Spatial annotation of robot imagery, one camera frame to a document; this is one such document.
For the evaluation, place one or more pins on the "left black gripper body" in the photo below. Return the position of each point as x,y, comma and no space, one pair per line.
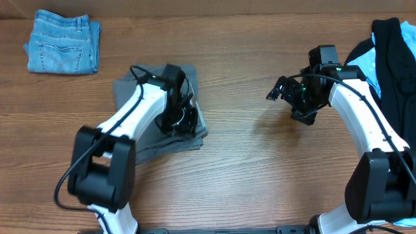
177,122

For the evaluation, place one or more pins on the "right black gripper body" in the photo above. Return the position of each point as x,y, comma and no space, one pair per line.
305,101

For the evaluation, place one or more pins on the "grey shorts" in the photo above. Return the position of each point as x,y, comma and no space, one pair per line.
153,143

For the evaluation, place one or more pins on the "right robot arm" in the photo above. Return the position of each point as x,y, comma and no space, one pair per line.
382,187

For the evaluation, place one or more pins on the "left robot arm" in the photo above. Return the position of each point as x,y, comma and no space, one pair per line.
102,171

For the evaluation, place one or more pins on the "light blue shirt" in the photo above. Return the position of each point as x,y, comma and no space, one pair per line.
369,65

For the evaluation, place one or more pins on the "black garment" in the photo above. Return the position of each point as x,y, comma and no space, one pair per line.
395,81

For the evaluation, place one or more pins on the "folded blue denim jeans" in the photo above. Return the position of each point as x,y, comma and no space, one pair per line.
63,45

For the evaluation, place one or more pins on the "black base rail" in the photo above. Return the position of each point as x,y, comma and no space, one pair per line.
221,231

